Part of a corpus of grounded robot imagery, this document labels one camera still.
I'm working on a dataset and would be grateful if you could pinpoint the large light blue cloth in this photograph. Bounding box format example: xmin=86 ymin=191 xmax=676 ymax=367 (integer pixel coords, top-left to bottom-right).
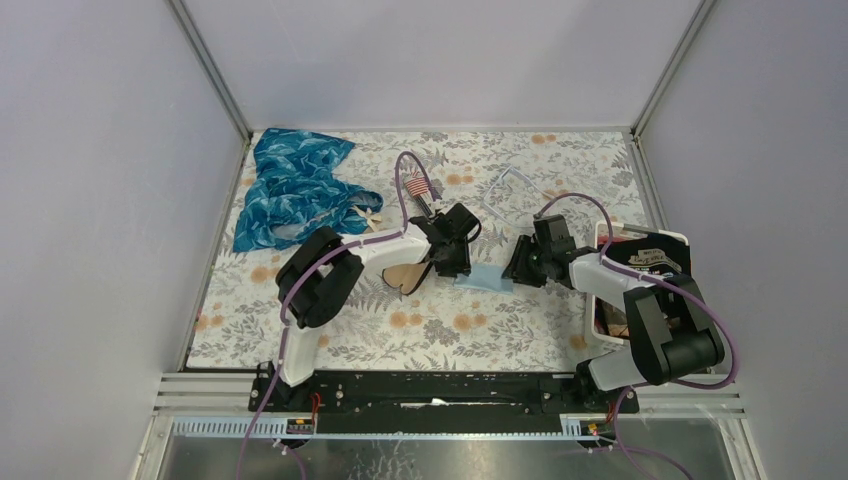
xmin=453 ymin=264 xmax=514 ymax=294

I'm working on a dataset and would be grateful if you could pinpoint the black glasses case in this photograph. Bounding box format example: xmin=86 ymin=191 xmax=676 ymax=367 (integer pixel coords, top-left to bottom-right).
xmin=381 ymin=262 xmax=432 ymax=296

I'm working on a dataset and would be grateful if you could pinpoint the flag pattern glasses case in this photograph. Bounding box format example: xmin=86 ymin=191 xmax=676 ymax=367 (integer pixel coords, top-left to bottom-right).
xmin=404 ymin=176 xmax=441 ymax=217

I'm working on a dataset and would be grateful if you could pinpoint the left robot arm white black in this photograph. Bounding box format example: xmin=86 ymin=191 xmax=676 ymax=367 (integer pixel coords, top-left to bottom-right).
xmin=271 ymin=203 xmax=482 ymax=411

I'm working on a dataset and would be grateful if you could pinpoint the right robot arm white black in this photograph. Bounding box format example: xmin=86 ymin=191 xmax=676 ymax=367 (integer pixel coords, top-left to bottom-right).
xmin=502 ymin=215 xmax=726 ymax=412

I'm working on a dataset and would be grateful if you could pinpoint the white storage bin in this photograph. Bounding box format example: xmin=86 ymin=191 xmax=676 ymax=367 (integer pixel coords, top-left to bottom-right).
xmin=585 ymin=220 xmax=662 ymax=346

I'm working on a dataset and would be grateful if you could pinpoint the blue patterned fabric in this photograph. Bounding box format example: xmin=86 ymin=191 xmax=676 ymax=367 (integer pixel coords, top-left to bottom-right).
xmin=232 ymin=128 xmax=384 ymax=253

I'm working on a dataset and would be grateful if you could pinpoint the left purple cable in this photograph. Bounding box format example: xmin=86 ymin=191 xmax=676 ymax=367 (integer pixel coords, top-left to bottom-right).
xmin=235 ymin=150 xmax=442 ymax=480

